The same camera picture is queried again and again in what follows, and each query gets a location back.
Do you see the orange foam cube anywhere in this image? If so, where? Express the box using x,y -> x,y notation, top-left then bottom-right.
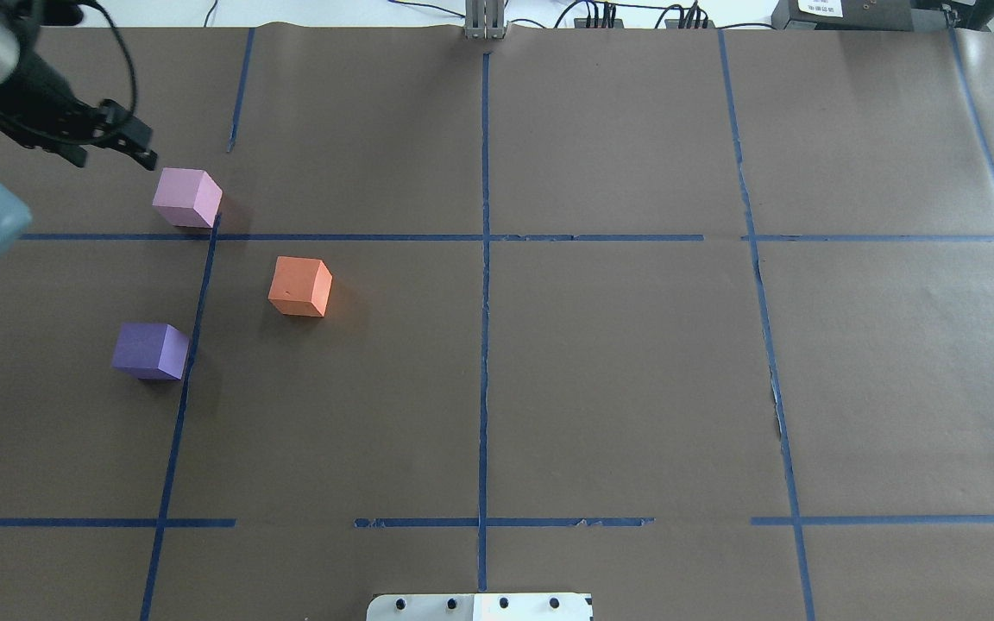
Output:
267,256 -> 334,317

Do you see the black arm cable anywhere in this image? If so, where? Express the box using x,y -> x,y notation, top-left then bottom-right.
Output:
0,0 -> 140,147

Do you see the aluminium frame post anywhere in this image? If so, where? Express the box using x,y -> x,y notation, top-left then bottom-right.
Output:
464,0 -> 508,41

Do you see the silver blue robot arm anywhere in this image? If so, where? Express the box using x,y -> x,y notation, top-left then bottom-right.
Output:
0,1 -> 158,256

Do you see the pink foam cube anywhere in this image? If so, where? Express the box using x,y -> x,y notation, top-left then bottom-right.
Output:
151,166 -> 223,229

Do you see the black power strip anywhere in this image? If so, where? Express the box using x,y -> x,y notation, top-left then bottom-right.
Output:
573,3 -> 714,30

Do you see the purple foam cube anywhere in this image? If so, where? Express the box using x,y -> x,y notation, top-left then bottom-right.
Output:
111,323 -> 190,381

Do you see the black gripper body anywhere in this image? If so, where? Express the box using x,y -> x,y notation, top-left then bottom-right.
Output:
27,91 -> 131,166

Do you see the black device box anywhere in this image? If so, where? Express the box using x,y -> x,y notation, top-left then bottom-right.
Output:
770,1 -> 973,32

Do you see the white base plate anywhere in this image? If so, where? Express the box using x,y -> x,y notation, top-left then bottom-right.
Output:
366,593 -> 595,620

